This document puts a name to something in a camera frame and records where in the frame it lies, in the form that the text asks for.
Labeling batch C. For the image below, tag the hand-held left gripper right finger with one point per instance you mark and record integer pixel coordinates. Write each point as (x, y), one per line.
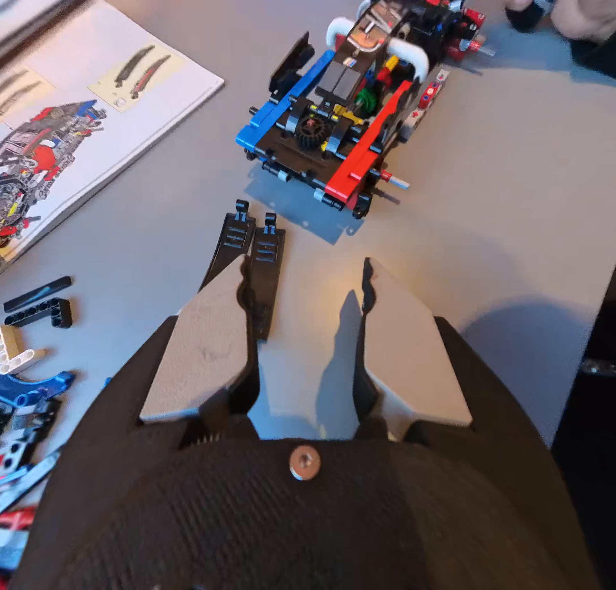
(414, 359)

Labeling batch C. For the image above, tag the person's right hand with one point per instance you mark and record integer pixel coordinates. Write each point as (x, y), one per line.
(592, 7)

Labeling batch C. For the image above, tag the black angled toy beam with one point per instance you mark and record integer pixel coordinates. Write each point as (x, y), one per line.
(38, 313)

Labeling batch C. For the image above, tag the blue curved toy frame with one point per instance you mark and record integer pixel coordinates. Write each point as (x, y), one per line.
(29, 387)

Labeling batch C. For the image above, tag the pile of loose toy pieces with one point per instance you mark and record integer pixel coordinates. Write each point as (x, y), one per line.
(19, 450)

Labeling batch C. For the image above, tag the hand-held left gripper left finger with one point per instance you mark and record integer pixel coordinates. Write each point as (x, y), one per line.
(202, 354)

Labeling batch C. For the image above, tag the open instruction booklet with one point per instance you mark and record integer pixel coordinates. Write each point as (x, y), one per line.
(168, 94)

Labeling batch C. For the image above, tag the toy brick car assembly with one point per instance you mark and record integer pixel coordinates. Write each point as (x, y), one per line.
(351, 171)

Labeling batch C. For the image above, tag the white angled toy beam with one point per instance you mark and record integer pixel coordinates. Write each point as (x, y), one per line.
(19, 359)

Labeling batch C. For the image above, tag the person's right forearm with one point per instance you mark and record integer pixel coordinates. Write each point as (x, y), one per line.
(596, 58)

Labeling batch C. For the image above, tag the grey desk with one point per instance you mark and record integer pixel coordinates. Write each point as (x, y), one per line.
(481, 166)

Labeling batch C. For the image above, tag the black flat toy strip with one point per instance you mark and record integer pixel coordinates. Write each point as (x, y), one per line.
(43, 289)

